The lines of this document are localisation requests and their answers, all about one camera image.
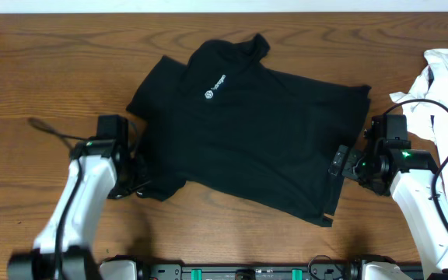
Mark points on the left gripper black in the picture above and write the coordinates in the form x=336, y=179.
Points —
x=139, y=162

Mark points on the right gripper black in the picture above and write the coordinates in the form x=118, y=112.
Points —
x=348, y=169

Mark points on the black polo shirt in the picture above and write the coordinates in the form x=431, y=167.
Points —
x=225, y=121

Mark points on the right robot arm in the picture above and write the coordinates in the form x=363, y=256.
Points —
x=416, y=184

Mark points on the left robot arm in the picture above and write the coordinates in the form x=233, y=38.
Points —
x=63, y=248

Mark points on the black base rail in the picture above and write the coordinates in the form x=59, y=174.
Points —
x=320, y=267

